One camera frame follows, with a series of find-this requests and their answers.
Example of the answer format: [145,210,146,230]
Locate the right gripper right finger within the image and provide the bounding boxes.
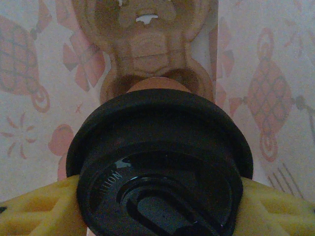
[233,178,315,236]

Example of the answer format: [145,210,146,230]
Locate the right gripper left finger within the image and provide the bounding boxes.
[0,176,87,236]

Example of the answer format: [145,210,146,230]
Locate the black plastic cup lid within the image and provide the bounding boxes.
[65,88,254,236]

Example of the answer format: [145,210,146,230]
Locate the brown paper cup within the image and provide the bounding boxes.
[127,76,191,95]

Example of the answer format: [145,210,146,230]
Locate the cardboard cup carrier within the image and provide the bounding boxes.
[71,0,220,105]

